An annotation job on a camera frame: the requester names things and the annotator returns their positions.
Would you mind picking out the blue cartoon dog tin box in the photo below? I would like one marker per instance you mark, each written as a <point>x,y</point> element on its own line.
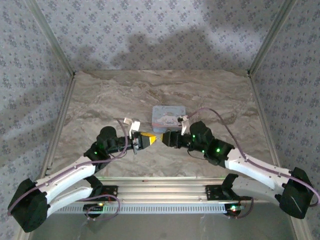
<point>167,117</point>

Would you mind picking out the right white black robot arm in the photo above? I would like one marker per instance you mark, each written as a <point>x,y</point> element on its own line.
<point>250,170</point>

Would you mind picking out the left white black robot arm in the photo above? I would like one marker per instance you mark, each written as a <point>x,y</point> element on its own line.
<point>72,175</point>

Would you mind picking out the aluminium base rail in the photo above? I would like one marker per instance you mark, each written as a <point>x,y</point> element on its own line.
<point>160,190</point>

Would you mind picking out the aluminium frame post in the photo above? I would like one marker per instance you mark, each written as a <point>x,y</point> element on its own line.
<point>51,37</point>
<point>271,37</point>

